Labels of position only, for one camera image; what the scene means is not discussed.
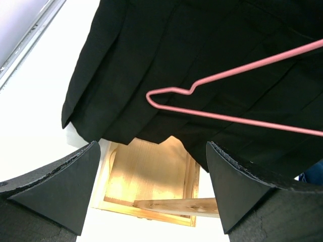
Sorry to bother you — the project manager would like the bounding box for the black pleated skirt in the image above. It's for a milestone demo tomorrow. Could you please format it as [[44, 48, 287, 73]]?
[[61, 1, 322, 177]]

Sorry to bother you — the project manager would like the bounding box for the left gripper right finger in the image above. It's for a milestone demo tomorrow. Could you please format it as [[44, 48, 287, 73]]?
[[206, 142, 322, 241]]

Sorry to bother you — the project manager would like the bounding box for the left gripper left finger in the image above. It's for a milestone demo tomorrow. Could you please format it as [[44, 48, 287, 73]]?
[[1, 141, 101, 241]]

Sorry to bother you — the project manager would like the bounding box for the dark blue denim skirt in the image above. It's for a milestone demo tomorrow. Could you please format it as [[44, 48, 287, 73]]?
[[299, 160, 323, 186]]

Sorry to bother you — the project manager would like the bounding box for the pink wire hanger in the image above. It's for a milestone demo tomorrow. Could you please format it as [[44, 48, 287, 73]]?
[[145, 38, 323, 137]]

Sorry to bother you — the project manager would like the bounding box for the wooden clothes rack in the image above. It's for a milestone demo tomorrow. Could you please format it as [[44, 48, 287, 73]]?
[[91, 137, 219, 227]]

